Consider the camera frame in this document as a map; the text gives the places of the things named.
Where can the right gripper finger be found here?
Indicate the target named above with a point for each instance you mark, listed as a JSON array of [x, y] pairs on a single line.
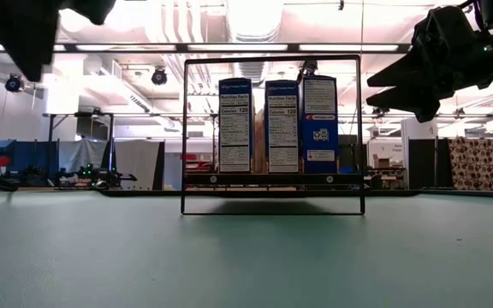
[[405, 75], [413, 100]]

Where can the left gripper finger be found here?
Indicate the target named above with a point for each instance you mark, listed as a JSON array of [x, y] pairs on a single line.
[[19, 30], [90, 10]]

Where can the Frosted Flakes cereal box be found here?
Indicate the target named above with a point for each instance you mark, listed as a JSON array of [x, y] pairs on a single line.
[[234, 128], [281, 128], [319, 128]]

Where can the yellow Corn Pops box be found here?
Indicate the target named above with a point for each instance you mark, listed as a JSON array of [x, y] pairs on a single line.
[[258, 145]]

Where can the wooden shelf board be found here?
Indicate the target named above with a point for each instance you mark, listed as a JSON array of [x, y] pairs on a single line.
[[272, 187]]

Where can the black upright panel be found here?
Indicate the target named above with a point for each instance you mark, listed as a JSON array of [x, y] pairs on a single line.
[[422, 164]]

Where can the cardboard box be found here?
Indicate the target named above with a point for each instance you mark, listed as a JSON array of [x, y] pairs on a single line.
[[383, 161]]

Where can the brown patterned panel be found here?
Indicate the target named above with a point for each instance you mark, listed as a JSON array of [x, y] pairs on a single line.
[[475, 164]]

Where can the overhead rig light bar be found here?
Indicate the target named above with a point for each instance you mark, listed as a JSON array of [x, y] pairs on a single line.
[[182, 47]]

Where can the blue cabinet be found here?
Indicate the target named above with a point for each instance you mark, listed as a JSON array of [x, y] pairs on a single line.
[[28, 156]]

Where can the grey tarp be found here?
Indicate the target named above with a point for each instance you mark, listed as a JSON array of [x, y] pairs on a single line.
[[81, 154]]

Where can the white sheet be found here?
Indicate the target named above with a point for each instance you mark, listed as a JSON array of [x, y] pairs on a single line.
[[137, 164]]

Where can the background robot equipment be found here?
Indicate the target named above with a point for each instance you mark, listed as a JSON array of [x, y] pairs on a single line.
[[101, 177]]

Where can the green table mat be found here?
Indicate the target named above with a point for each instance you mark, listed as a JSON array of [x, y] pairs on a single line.
[[246, 256]]

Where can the black hanging camera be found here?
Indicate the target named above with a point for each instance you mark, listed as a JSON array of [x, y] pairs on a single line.
[[14, 84], [159, 77]]

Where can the black aluminium table frame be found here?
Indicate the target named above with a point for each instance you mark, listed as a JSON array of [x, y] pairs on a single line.
[[443, 193]]

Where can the black metal shelf frame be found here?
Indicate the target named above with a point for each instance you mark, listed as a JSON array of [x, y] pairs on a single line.
[[272, 179]]

